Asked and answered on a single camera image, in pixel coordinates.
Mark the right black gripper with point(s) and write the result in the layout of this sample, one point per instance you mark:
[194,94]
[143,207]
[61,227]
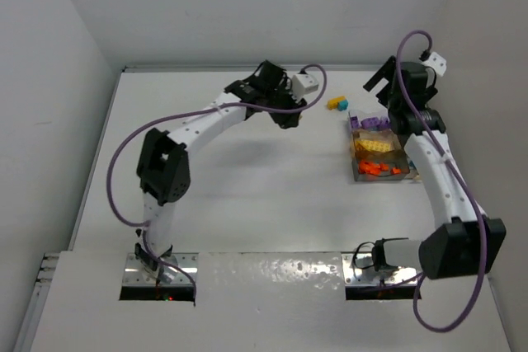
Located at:
[388,81]

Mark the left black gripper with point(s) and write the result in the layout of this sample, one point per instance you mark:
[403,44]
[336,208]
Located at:
[285,109]

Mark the small lilac lego piece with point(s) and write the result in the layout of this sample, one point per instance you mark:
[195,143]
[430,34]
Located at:
[384,124]

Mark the yellow and teal lego block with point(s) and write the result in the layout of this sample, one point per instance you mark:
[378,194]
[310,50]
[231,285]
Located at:
[339,103]

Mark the yellow lego plate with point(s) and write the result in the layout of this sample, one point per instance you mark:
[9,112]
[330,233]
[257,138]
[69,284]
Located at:
[374,146]

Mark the large orange curved lego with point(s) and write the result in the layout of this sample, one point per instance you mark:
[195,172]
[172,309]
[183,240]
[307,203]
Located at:
[372,168]

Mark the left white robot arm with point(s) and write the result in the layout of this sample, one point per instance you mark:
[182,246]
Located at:
[164,164]

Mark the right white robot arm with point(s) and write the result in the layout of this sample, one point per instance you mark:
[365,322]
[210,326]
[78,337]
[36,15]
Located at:
[466,241]

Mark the amber tinted plastic container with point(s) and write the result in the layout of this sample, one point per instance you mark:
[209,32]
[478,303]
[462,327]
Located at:
[385,136]

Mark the grey clear plastic container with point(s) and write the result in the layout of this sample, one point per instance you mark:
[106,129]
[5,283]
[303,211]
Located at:
[400,163]

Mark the tall clear side container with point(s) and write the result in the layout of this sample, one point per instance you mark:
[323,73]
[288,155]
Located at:
[412,175]

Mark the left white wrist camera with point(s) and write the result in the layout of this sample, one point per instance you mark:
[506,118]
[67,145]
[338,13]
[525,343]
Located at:
[303,84]

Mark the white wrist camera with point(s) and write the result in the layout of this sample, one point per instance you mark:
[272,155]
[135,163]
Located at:
[303,84]
[436,62]

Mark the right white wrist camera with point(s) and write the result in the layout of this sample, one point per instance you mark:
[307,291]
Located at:
[436,62]

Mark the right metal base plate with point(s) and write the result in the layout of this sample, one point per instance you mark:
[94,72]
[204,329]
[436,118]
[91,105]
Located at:
[358,271]

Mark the metal base plate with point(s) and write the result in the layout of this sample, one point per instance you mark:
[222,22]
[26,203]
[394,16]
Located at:
[358,271]
[137,275]

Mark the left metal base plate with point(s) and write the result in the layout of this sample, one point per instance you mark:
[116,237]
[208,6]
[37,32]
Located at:
[137,275]

